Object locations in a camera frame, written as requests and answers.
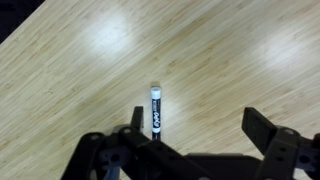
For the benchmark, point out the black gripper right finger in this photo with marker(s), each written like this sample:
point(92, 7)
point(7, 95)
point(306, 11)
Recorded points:
point(283, 148)

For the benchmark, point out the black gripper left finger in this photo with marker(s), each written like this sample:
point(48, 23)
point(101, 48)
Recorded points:
point(101, 157)

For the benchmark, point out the black marker white cap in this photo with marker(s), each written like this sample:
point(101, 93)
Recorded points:
point(156, 112)

